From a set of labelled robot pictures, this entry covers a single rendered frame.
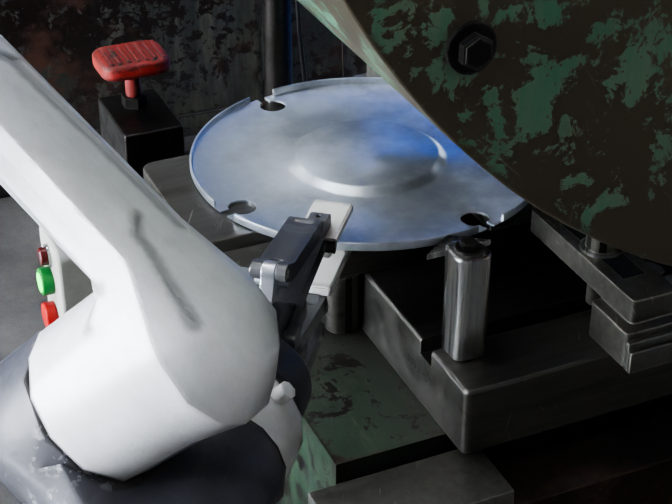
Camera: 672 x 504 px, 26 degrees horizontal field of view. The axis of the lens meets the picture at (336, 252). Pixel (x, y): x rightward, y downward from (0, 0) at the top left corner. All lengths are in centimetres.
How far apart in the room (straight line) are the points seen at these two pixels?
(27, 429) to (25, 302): 170
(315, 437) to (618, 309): 25
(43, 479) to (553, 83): 34
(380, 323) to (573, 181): 53
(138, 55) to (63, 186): 72
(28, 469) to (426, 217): 44
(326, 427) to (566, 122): 52
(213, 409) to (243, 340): 4
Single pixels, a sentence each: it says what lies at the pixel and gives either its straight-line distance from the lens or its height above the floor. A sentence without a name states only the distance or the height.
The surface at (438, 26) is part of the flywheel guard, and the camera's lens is 60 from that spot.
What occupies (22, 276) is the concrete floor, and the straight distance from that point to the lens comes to 255.
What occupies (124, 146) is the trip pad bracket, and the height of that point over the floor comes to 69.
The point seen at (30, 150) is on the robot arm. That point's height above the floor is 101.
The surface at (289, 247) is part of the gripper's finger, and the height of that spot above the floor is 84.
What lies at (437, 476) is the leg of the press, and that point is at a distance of 108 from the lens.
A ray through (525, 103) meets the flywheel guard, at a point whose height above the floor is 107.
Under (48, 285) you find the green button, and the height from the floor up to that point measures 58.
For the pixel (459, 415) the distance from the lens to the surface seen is 108.
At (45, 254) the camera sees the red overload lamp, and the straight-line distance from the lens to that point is 141.
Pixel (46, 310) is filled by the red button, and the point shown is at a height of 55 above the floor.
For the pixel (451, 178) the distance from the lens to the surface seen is 117.
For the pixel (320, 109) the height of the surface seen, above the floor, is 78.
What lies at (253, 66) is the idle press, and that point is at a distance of 289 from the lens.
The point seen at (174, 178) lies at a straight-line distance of 118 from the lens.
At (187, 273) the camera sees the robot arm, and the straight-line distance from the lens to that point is 73.
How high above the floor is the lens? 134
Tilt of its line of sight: 32 degrees down
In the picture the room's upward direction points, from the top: straight up
